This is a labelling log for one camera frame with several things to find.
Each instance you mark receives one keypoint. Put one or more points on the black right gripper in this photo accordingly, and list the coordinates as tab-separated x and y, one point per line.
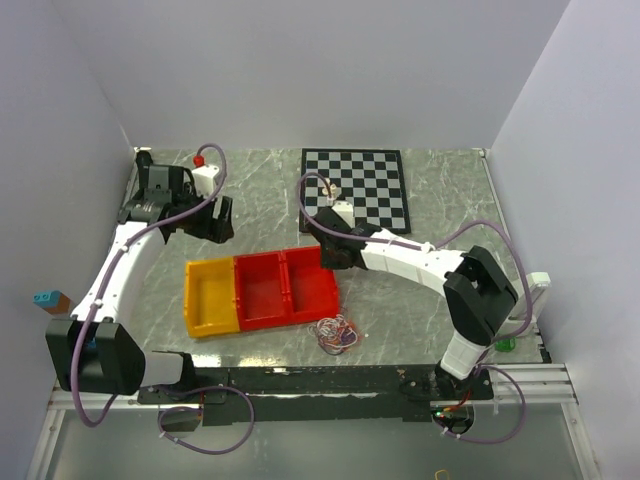
328	262

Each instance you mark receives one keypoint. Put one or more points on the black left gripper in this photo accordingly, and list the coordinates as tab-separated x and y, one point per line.
217	230

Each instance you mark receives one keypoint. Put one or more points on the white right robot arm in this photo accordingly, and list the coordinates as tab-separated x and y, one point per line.
478	294

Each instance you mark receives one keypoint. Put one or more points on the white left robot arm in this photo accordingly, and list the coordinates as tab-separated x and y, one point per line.
91	348

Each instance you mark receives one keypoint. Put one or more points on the red plastic bin right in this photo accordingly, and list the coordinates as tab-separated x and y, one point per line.
313	289

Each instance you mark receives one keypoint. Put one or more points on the red plastic bin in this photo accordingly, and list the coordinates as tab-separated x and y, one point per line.
261	291
313	289

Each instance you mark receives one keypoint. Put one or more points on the black white chessboard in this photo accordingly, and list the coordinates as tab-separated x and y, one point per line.
371	180

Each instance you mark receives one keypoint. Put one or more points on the yellow plastic bin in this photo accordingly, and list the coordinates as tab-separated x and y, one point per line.
210	298

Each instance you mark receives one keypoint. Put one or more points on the red plastic bin middle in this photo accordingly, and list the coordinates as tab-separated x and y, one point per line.
261	291

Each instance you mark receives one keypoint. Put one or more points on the blue brown toy block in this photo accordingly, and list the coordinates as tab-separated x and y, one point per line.
53	302

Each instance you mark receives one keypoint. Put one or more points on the green plastic toy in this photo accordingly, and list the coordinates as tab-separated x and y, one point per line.
505	345

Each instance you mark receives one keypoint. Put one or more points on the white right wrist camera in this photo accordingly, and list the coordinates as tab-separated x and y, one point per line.
345	210

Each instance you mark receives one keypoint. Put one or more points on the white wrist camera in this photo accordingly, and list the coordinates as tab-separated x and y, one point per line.
204	175
345	210

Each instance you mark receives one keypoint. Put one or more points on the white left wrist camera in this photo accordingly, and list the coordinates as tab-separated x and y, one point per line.
204	175

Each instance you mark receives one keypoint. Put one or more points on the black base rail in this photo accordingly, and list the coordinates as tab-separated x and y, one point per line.
406	392

